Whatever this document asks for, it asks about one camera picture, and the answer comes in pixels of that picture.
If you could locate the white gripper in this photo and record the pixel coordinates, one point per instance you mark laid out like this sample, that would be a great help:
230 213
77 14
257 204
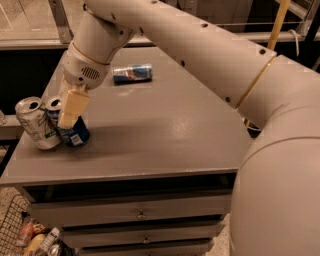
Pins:
82 71

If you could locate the blue pepsi can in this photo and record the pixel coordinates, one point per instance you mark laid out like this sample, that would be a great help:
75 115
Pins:
72 137

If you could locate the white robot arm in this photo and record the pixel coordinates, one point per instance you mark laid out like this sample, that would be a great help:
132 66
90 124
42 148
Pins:
275 208

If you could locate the white green 7up can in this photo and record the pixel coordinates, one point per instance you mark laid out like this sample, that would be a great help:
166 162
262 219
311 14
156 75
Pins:
31 114

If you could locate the lying red bull can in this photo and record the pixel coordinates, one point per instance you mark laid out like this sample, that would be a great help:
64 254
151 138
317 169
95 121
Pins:
132 73

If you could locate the grey drawer cabinet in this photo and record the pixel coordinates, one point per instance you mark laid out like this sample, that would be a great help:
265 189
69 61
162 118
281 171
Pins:
155 177

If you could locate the red snack bag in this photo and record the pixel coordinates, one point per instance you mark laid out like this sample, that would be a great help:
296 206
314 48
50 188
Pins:
28 230

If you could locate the white bottle in basket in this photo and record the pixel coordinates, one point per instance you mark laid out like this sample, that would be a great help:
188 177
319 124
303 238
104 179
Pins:
48 241

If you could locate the yellow snack packet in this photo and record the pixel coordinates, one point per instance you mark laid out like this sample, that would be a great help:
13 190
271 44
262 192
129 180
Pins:
33 244

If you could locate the metal railing frame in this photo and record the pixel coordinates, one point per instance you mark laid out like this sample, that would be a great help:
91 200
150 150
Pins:
44 24

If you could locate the wire basket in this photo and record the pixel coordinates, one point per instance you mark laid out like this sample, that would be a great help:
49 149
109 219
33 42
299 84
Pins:
11 223

